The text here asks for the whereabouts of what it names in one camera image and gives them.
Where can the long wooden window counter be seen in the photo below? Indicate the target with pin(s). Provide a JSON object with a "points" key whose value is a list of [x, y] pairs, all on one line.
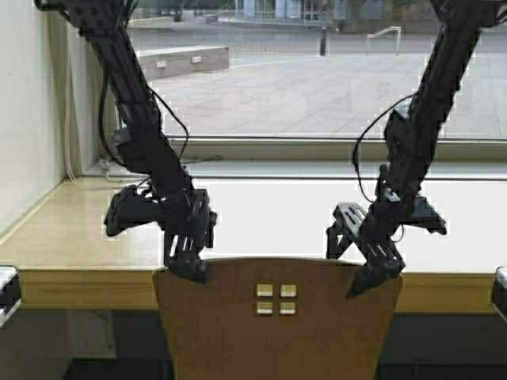
{"points": [[66, 261]]}

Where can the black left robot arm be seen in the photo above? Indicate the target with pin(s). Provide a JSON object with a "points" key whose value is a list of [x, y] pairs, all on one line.
{"points": [[142, 145]]}

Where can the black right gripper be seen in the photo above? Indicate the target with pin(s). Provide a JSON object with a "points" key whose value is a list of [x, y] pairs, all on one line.
{"points": [[353, 225]]}

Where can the robot base right corner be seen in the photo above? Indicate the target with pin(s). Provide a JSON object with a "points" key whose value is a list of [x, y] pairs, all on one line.
{"points": [[498, 294]]}

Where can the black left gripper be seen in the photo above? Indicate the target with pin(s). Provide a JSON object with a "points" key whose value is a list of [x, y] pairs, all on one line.
{"points": [[188, 226]]}

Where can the wooden chair with square cutouts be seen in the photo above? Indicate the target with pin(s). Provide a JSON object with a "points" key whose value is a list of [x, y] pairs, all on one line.
{"points": [[268, 318]]}

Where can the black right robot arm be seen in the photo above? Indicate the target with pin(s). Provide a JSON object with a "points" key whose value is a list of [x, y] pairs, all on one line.
{"points": [[411, 136]]}

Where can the robot base left corner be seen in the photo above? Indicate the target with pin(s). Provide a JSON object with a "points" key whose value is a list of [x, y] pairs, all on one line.
{"points": [[11, 295]]}

